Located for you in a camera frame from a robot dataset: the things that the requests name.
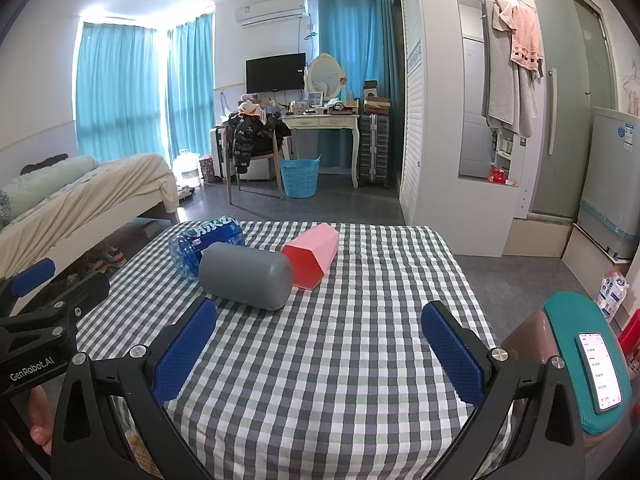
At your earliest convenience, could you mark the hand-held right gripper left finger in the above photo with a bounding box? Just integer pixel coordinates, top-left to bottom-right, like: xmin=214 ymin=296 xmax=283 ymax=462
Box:
xmin=50 ymin=297 xmax=219 ymax=480

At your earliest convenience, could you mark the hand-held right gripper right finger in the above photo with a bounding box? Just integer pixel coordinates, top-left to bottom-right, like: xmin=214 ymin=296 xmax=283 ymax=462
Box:
xmin=421 ymin=301 xmax=587 ymax=480

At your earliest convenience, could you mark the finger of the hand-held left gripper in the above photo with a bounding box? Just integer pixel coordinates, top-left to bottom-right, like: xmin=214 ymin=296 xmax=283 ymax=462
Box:
xmin=29 ymin=272 xmax=112 ymax=334
xmin=0 ymin=257 xmax=57 ymax=312

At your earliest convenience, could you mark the grey cup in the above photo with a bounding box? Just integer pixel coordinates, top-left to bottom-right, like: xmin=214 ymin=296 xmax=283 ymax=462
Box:
xmin=199 ymin=242 xmax=294 ymax=312

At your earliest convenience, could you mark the pink cup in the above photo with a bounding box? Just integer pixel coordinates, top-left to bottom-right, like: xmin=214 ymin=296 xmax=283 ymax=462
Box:
xmin=281 ymin=224 xmax=340 ymax=291

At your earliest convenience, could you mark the person's left hand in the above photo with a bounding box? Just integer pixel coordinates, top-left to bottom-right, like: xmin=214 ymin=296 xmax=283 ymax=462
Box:
xmin=27 ymin=387 xmax=55 ymax=456

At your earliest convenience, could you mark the pair of sneakers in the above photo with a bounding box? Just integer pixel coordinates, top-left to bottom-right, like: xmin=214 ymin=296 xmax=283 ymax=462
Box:
xmin=75 ymin=245 xmax=127 ymax=274

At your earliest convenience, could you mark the blue water bottle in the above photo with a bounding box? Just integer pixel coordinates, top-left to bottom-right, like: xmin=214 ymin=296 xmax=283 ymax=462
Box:
xmin=168 ymin=215 xmax=246 ymax=281

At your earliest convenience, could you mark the pale green pillow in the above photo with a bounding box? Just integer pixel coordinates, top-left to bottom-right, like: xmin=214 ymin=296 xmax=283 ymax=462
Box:
xmin=0 ymin=155 xmax=100 ymax=218

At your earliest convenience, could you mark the bed with beige blanket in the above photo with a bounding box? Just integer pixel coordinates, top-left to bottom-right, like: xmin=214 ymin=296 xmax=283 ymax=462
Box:
xmin=0 ymin=154 xmax=179 ymax=306

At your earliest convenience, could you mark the teal stool cushion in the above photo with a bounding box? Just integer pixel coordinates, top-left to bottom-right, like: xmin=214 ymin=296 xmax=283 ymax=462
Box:
xmin=544 ymin=291 xmax=634 ymax=436

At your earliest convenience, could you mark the checked tablecloth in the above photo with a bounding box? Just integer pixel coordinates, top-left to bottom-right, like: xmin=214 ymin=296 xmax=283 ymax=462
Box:
xmin=75 ymin=220 xmax=513 ymax=480

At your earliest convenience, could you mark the smartphone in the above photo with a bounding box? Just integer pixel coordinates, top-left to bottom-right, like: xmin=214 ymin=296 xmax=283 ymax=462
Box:
xmin=574 ymin=331 xmax=624 ymax=415

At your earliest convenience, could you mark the clear water jug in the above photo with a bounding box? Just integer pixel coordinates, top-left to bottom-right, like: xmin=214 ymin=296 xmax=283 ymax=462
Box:
xmin=172 ymin=149 xmax=203 ymax=186

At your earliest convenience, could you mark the white detergent pouch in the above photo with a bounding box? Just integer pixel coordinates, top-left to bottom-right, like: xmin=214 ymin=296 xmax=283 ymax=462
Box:
xmin=595 ymin=265 xmax=629 ymax=322

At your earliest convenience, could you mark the patterned pink bag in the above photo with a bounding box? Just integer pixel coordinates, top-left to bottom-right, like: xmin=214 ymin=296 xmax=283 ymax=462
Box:
xmin=198 ymin=156 xmax=224 ymax=184

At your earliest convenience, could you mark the red container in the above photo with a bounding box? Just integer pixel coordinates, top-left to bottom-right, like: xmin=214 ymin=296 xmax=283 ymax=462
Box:
xmin=617 ymin=310 xmax=640 ymax=363

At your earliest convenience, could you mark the wooden chair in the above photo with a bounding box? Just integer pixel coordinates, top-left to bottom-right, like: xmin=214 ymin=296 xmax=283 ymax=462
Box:
xmin=225 ymin=125 xmax=284 ymax=206

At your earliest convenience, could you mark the wide teal window curtain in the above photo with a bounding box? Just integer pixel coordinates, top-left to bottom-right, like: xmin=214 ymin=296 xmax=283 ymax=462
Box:
xmin=75 ymin=22 xmax=166 ymax=163

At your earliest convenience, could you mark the blue laundry basket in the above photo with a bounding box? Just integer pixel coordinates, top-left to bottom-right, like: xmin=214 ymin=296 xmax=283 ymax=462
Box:
xmin=279 ymin=155 xmax=322 ymax=199

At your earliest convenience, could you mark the dark jacket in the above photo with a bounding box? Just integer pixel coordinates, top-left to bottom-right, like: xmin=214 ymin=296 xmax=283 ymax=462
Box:
xmin=227 ymin=110 xmax=292 ymax=175

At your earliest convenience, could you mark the striped suitcase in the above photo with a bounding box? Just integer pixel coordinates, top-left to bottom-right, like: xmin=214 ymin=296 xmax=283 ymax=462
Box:
xmin=357 ymin=112 xmax=394 ymax=189

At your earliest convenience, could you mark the narrow teal window curtain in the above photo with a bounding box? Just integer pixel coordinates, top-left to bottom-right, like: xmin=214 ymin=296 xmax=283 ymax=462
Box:
xmin=166 ymin=11 xmax=216 ymax=161

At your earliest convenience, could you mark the white washing machine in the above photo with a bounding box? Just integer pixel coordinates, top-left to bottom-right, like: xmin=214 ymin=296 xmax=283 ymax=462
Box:
xmin=577 ymin=106 xmax=640 ymax=262

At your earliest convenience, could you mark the white dressing table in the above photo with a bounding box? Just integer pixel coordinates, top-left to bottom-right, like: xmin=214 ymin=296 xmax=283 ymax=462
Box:
xmin=281 ymin=112 xmax=362 ymax=190

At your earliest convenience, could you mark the brown cardboard box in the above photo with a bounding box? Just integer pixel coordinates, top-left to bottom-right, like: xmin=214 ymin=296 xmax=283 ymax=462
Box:
xmin=363 ymin=80 xmax=394 ymax=115

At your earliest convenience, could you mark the frosted glass door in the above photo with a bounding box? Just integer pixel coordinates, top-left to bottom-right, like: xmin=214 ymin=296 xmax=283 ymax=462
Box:
xmin=520 ymin=0 xmax=619 ymax=222

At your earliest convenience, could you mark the grey hanging towel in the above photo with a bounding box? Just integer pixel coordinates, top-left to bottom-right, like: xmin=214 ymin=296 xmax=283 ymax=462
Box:
xmin=481 ymin=0 xmax=538 ymax=139

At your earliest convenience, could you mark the black television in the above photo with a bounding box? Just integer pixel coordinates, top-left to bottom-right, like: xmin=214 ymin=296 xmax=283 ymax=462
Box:
xmin=245 ymin=52 xmax=307 ymax=95

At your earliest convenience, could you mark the oval white mirror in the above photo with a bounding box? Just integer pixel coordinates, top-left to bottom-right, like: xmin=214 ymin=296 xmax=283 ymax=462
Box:
xmin=306 ymin=52 xmax=347 ymax=103

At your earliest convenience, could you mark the pink hanging towel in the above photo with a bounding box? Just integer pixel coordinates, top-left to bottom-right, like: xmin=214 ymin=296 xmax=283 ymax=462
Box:
xmin=492 ymin=0 xmax=545 ymax=73

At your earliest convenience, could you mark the tall teal curtain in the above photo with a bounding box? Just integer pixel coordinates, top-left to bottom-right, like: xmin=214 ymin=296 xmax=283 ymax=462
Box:
xmin=317 ymin=0 xmax=401 ymax=171

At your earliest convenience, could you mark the white air conditioner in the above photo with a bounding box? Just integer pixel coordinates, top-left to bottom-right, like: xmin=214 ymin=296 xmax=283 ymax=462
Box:
xmin=235 ymin=0 xmax=310 ymax=28

